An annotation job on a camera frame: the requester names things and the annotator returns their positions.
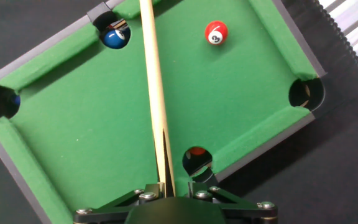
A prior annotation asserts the blue pool ball white spot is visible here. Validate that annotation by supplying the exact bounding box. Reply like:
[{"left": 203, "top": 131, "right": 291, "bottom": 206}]
[{"left": 103, "top": 27, "right": 127, "bottom": 50}]

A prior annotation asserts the plain red pool ball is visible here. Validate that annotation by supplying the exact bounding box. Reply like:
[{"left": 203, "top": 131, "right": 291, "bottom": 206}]
[{"left": 188, "top": 147, "right": 206, "bottom": 156}]

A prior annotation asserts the wooden pool cue black butt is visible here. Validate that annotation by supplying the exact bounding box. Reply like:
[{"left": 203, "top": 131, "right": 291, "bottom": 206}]
[{"left": 138, "top": 0, "right": 177, "bottom": 198}]

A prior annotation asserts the mini green pool table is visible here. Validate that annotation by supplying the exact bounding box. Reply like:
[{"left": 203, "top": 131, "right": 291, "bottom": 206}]
[{"left": 0, "top": 0, "right": 328, "bottom": 224}]

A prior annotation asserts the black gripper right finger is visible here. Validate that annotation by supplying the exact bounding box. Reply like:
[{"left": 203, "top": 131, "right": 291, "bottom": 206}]
[{"left": 187, "top": 182, "right": 278, "bottom": 224}]

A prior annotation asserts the red number three pool ball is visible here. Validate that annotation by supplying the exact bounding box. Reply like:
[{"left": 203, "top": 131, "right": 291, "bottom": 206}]
[{"left": 204, "top": 20, "right": 229, "bottom": 46}]

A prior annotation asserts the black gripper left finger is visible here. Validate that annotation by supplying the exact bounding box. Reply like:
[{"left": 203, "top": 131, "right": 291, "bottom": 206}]
[{"left": 73, "top": 182, "right": 165, "bottom": 224}]

